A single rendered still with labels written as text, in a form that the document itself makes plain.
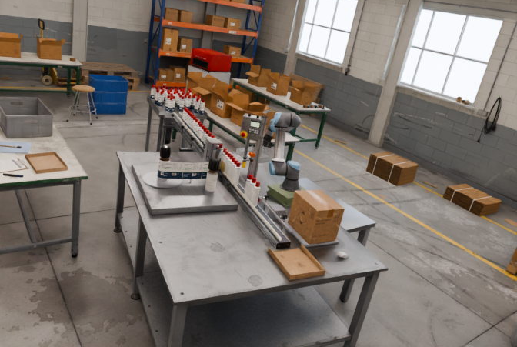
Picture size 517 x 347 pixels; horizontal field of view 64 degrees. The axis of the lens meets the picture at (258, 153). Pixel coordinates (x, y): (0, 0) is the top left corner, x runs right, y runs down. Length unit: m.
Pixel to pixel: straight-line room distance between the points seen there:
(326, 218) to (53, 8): 8.43
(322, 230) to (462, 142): 5.60
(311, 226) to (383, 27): 6.92
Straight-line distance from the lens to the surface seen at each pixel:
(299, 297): 3.56
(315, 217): 2.90
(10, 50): 8.14
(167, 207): 3.07
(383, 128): 9.07
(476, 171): 8.23
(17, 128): 4.38
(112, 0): 10.59
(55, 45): 8.24
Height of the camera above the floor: 2.35
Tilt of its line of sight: 20 degrees down
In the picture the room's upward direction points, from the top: 11 degrees clockwise
